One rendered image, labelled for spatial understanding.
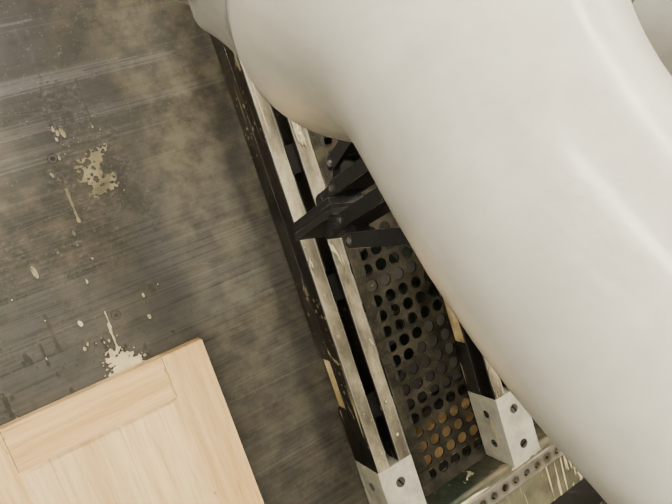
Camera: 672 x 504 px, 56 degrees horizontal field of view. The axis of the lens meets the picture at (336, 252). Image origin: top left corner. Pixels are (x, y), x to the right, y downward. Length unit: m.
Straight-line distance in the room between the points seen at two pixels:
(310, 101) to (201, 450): 0.78
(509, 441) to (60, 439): 0.68
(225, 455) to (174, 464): 0.07
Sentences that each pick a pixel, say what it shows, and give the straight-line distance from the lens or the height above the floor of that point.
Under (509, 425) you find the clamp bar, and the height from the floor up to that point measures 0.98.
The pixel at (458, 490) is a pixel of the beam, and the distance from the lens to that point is 1.13.
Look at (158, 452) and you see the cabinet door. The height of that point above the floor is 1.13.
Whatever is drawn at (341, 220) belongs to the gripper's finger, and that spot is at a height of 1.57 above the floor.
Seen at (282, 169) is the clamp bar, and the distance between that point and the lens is 0.84.
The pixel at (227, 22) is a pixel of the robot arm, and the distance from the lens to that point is 0.16.
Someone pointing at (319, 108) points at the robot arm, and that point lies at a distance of 0.15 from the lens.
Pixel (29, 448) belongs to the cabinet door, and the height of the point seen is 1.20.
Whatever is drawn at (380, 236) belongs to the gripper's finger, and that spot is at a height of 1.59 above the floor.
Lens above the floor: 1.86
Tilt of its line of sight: 40 degrees down
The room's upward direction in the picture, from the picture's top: straight up
